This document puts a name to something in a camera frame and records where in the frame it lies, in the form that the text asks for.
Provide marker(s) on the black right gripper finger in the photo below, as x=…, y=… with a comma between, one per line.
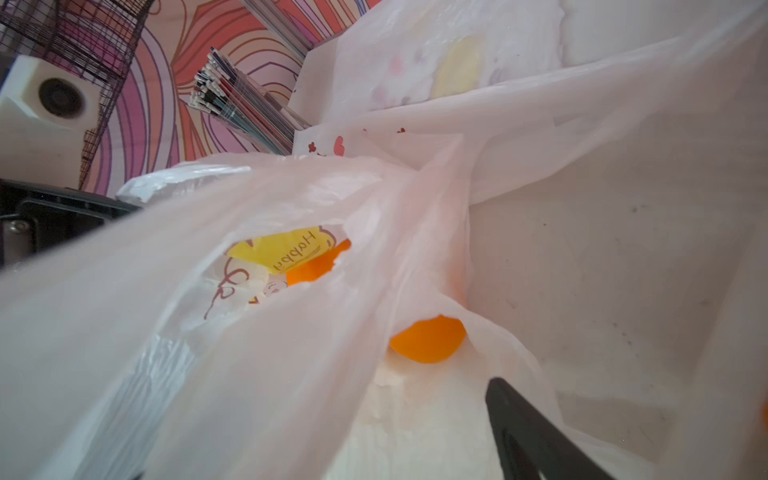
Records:
x=529, y=446

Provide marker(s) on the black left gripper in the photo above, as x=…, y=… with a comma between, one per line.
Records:
x=36, y=218

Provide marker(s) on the large front orange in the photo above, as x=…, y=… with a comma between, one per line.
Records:
x=430, y=341

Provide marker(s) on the white printed plastic bag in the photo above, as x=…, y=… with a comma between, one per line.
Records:
x=517, y=237

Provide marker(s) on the metal pen cup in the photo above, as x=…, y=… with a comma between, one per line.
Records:
x=244, y=106

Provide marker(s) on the top orange in basket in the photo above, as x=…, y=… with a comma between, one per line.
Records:
x=317, y=267

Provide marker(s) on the black wire basket left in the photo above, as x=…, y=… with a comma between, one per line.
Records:
x=95, y=40

